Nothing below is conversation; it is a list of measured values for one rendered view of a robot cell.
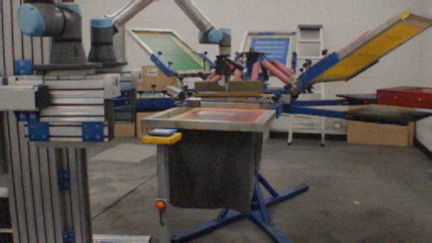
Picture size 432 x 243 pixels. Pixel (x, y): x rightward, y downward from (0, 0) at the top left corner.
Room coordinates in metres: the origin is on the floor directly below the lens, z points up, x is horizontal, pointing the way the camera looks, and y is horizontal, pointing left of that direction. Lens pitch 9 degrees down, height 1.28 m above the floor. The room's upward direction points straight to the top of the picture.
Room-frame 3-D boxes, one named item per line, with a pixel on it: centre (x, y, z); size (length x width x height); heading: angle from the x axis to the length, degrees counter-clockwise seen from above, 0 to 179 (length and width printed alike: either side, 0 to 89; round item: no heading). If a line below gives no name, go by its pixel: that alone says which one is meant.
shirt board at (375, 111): (2.82, -0.75, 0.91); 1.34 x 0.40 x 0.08; 46
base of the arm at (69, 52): (1.65, 0.60, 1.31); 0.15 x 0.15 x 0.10
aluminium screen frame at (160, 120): (2.26, -0.02, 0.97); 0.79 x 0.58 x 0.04; 166
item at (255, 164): (2.16, -0.20, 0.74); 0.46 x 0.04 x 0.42; 166
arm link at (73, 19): (1.65, 0.60, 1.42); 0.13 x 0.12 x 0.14; 154
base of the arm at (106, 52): (2.15, 0.59, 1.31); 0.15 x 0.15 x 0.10
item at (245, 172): (1.98, 0.05, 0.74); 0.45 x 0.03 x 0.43; 76
